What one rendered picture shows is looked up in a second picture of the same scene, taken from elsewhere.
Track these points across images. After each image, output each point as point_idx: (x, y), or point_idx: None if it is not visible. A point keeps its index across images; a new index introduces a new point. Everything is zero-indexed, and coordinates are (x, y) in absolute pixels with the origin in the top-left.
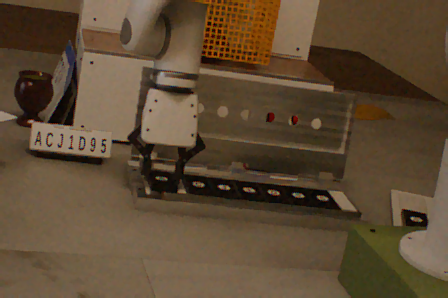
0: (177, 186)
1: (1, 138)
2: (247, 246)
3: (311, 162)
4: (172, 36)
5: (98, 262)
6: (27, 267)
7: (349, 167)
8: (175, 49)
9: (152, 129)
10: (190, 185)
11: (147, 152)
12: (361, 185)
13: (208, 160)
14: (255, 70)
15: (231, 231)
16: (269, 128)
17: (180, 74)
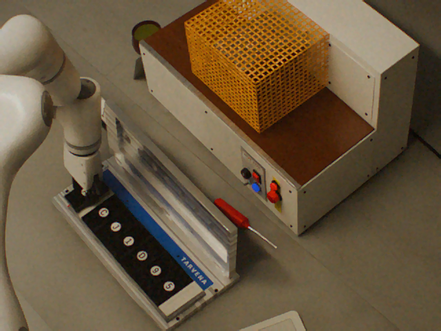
0: (99, 202)
1: (101, 73)
2: (55, 285)
3: (207, 249)
4: (56, 115)
5: None
6: None
7: (335, 256)
8: (61, 124)
9: (66, 162)
10: (98, 209)
11: None
12: (290, 285)
13: (147, 192)
14: (248, 131)
15: (72, 265)
16: (182, 202)
17: (67, 142)
